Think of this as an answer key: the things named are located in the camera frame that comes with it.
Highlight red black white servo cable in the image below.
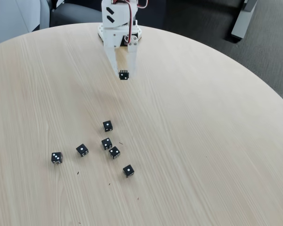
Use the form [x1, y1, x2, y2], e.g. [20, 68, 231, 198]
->
[111, 0, 149, 45]

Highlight dark grey chair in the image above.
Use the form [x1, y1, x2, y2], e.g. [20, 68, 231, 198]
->
[49, 0, 103, 28]

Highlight white cabinet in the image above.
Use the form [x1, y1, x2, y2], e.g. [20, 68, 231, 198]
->
[0, 0, 50, 47]

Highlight grey desk leg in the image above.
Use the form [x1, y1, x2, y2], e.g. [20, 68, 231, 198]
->
[231, 0, 258, 40]

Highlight black die white pips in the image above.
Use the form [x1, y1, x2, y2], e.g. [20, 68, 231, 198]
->
[108, 146, 121, 160]
[75, 144, 89, 158]
[101, 137, 113, 151]
[122, 164, 135, 178]
[51, 152, 63, 165]
[102, 120, 113, 132]

